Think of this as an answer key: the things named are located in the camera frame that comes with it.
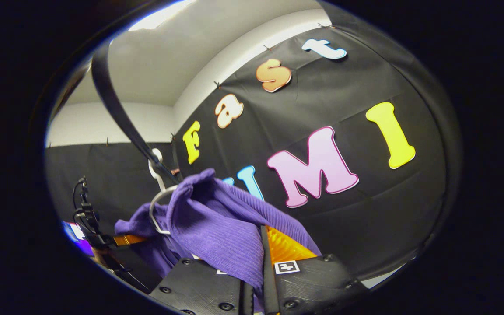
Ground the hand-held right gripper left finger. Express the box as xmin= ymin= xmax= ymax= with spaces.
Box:
xmin=149 ymin=258 xmax=255 ymax=315

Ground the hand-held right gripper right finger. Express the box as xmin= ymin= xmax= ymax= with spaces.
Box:
xmin=259 ymin=224 xmax=367 ymax=315

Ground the purple knit jacket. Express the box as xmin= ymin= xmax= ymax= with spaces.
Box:
xmin=114 ymin=168 xmax=322 ymax=315

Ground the white hanger under jacket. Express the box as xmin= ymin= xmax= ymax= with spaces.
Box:
xmin=148 ymin=148 xmax=178 ymax=236

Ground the black clothes rack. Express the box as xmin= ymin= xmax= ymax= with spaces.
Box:
xmin=91 ymin=44 xmax=182 ymax=186

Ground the black backdrop cloth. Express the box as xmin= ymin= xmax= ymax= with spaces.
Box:
xmin=44 ymin=9 xmax=460 ymax=285

